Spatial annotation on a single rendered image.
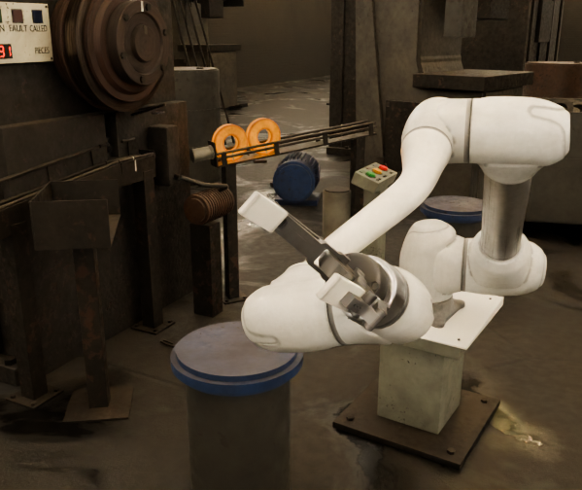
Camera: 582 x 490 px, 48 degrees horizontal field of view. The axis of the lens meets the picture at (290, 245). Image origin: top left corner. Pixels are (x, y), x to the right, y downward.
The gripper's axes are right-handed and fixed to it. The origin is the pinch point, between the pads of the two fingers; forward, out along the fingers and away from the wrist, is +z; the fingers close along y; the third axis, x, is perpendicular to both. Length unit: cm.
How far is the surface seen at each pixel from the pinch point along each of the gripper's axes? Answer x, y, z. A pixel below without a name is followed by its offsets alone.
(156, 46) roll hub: 0, 158, -102
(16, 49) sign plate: -29, 160, -63
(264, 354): -34, 33, -79
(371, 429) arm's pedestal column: -41, 18, -136
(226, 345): -40, 41, -78
